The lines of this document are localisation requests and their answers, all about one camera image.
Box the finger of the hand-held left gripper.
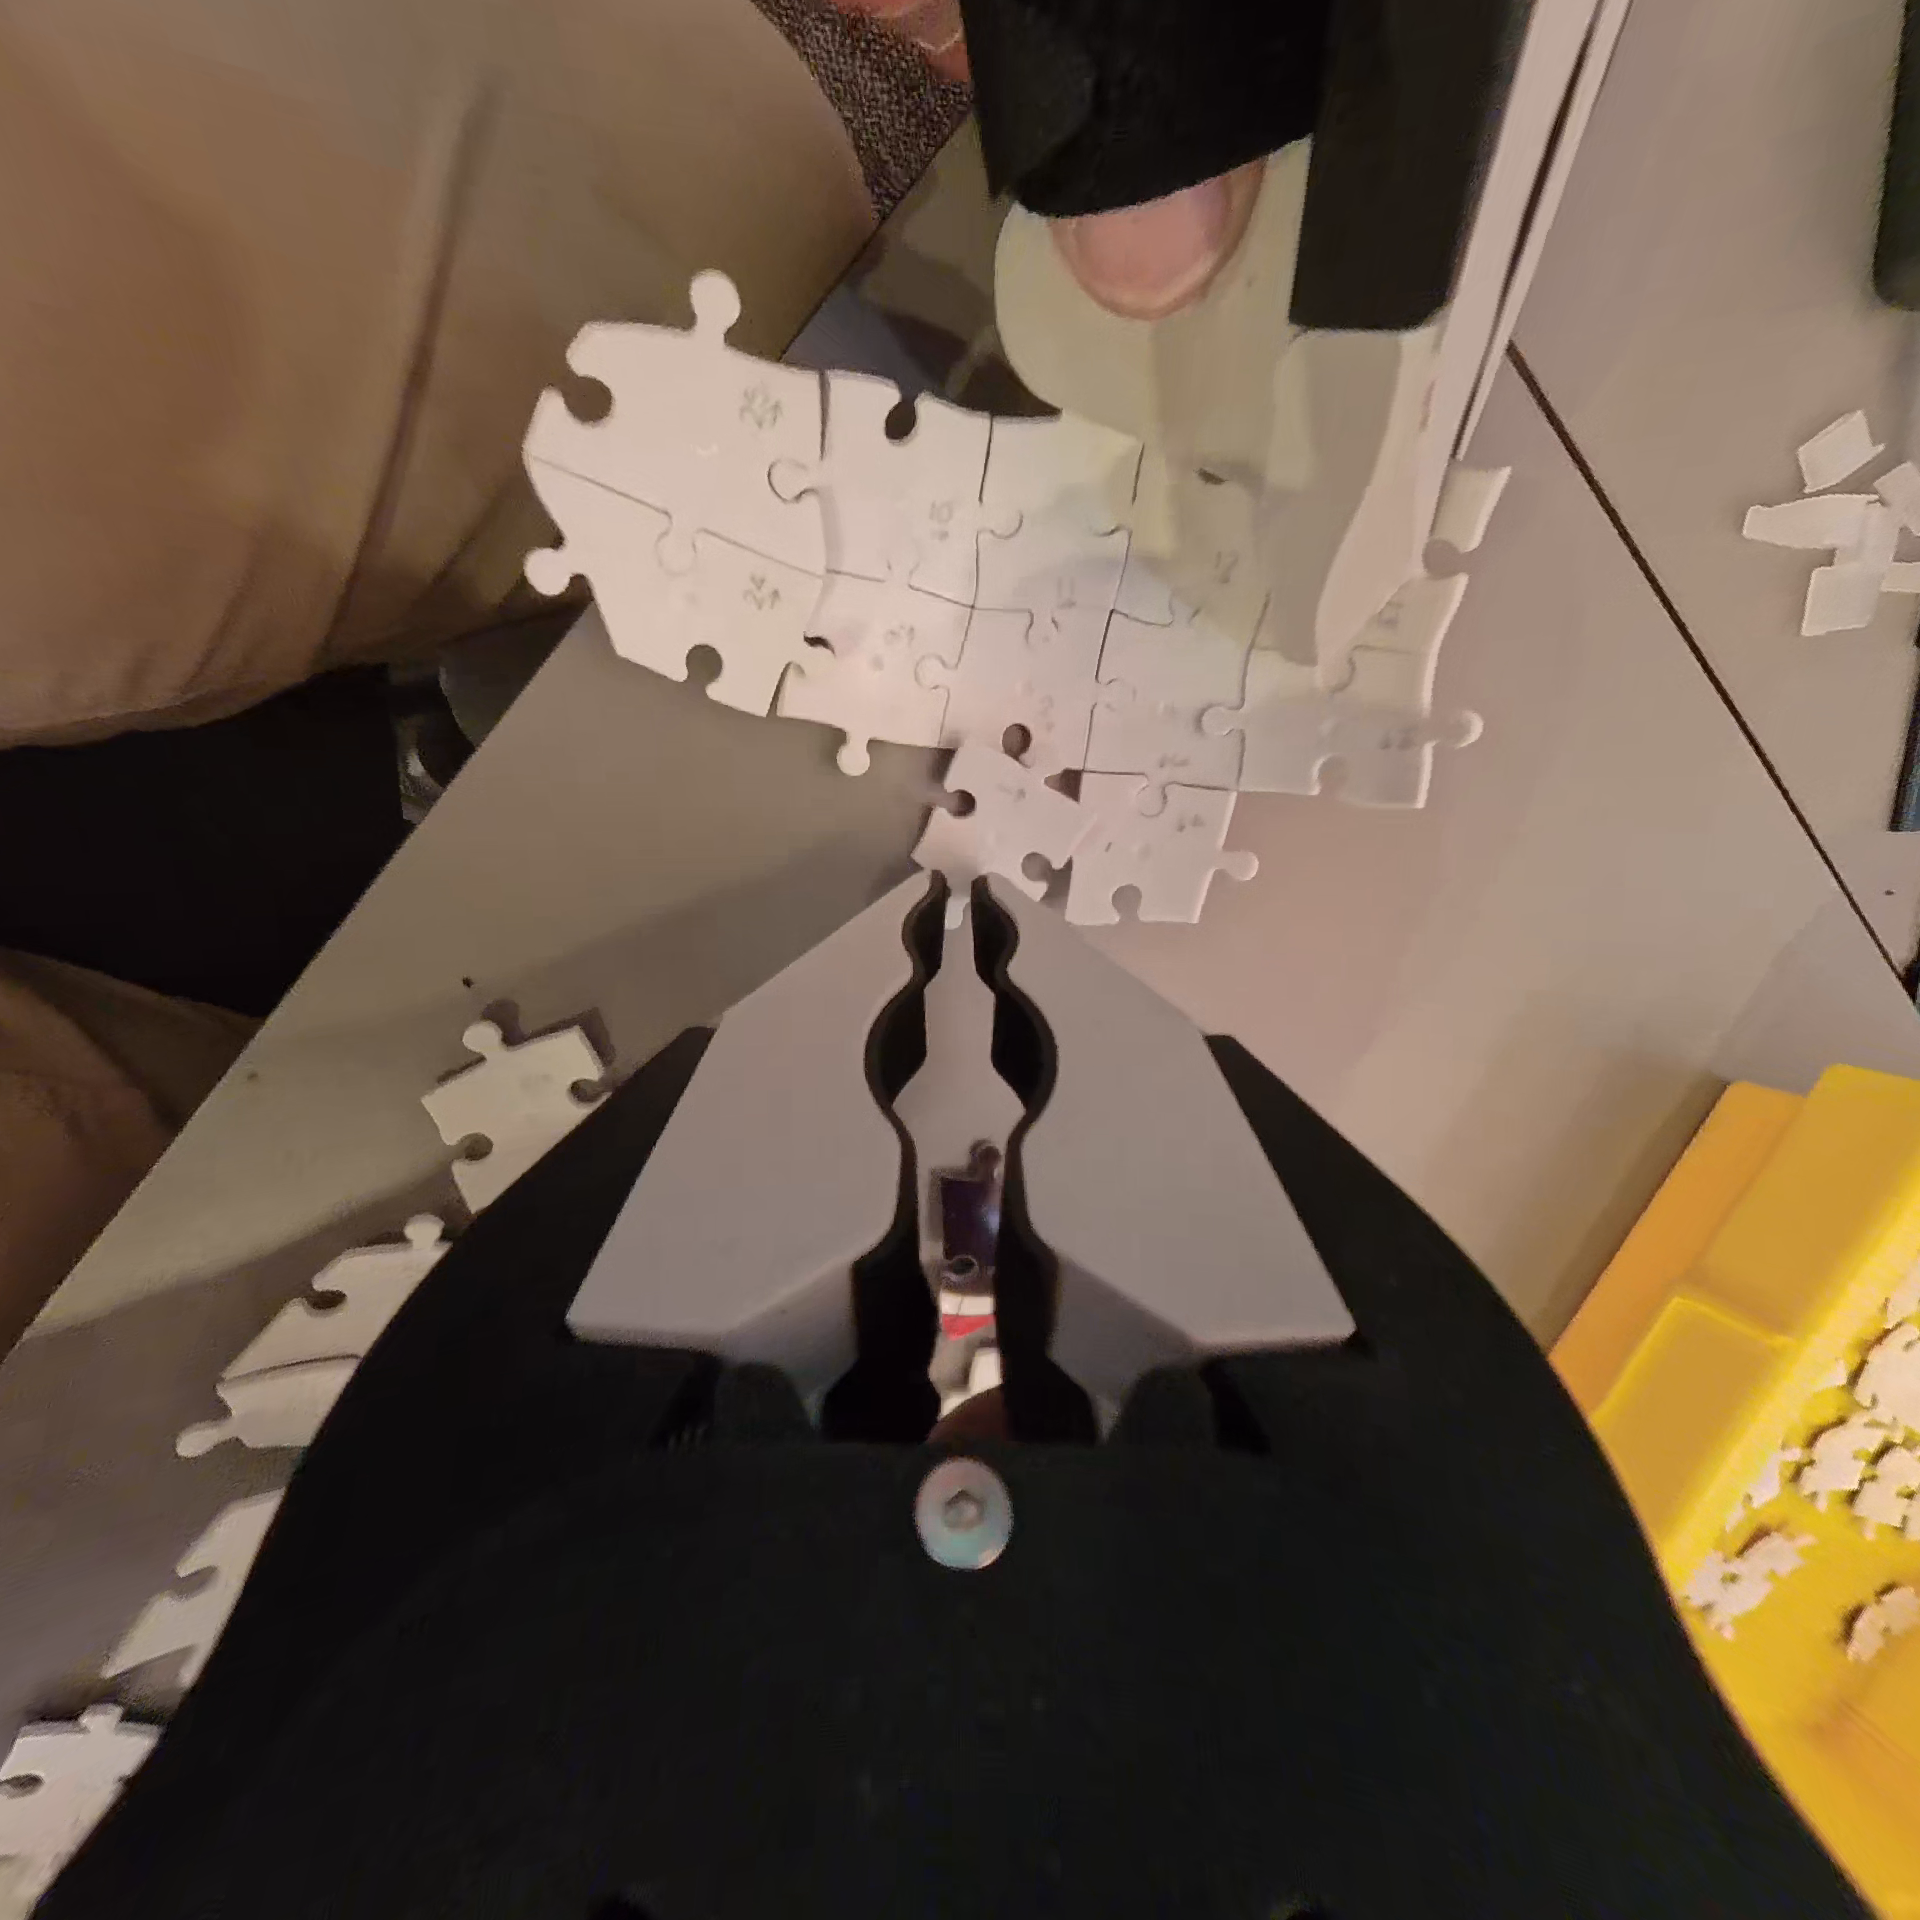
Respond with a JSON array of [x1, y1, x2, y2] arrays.
[[1317, 0, 1636, 689]]

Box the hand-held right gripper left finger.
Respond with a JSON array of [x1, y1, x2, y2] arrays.
[[564, 872, 951, 1431]]

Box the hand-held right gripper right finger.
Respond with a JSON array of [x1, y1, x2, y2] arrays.
[[970, 873, 1360, 1431]]

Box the pile of white puzzle pieces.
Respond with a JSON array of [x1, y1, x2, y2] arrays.
[[1680, 1266, 1920, 1667], [0, 1001, 618, 1920]]

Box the curved assembled puzzle sheet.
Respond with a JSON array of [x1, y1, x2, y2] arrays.
[[517, 269, 1512, 928]]

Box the dark printed puzzle piece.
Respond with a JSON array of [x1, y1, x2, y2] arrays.
[[928, 1141, 1011, 1404]]

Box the person's left hand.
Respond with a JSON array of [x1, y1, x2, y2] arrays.
[[1046, 155, 1266, 321]]

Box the pile of clear plastic caps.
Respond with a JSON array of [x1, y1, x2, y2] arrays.
[[1739, 407, 1920, 640]]

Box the yellow plastic bin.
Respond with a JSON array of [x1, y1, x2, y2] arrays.
[[1544, 1063, 1920, 1855]]

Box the person's khaki trousers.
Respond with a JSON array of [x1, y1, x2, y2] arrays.
[[0, 0, 890, 1353]]

